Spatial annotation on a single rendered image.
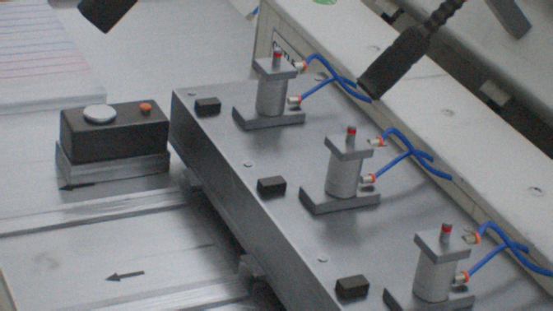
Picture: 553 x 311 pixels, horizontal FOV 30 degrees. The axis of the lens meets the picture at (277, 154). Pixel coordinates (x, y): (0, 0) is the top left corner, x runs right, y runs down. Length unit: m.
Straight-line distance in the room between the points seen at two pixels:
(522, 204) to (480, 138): 0.08
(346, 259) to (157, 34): 0.44
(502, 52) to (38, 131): 0.37
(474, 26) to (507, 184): 0.17
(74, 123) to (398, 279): 0.28
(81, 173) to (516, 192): 0.31
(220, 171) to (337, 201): 0.10
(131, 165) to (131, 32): 0.26
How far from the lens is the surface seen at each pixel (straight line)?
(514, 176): 0.73
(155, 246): 0.73
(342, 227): 0.67
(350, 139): 0.67
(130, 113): 0.80
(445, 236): 0.60
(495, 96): 0.90
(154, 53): 0.99
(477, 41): 0.84
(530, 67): 0.80
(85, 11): 0.64
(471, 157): 0.74
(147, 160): 0.80
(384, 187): 0.72
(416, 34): 0.58
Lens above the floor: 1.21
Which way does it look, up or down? 5 degrees down
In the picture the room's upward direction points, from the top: 45 degrees clockwise
